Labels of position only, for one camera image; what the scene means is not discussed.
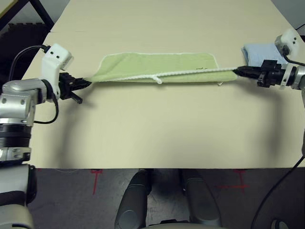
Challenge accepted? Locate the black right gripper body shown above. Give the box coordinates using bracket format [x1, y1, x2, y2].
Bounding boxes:
[257, 60, 287, 87]

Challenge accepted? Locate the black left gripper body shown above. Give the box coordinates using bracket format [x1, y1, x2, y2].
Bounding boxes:
[57, 73, 83, 104]

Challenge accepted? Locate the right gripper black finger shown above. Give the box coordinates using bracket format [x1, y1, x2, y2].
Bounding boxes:
[235, 66, 263, 73]
[236, 71, 263, 79]

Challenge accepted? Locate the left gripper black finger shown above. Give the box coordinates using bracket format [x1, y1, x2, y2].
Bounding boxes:
[72, 77, 93, 85]
[71, 82, 93, 92]

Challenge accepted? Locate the green towel with white trim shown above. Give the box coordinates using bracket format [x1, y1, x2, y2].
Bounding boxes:
[89, 51, 239, 86]

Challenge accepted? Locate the folded light blue towel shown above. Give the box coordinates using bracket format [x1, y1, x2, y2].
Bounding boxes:
[241, 42, 290, 70]

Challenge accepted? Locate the black foam floor mat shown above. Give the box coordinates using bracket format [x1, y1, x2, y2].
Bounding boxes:
[0, 22, 52, 79]

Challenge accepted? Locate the red floor tape mark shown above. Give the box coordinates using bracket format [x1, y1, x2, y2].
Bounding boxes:
[91, 168, 103, 195]
[214, 169, 250, 194]

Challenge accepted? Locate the grey left robot leg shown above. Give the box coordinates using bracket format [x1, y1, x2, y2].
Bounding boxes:
[114, 169, 152, 229]

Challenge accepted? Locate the beige robot torso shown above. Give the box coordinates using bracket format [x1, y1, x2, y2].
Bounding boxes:
[142, 220, 229, 229]

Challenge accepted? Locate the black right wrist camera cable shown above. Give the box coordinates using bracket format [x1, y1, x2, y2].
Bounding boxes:
[282, 51, 305, 66]

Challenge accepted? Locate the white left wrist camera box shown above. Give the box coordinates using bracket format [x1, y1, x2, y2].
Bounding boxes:
[41, 43, 72, 102]

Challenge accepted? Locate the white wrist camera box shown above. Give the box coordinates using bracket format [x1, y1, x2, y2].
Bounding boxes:
[41, 43, 72, 102]
[274, 28, 302, 91]

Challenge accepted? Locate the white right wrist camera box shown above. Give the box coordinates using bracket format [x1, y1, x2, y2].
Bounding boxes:
[274, 28, 302, 91]

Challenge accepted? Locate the black frame side table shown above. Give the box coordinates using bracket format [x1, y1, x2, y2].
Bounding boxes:
[0, 0, 55, 34]

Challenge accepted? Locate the thin black hanging cable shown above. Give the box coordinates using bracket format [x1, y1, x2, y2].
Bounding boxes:
[251, 152, 305, 229]

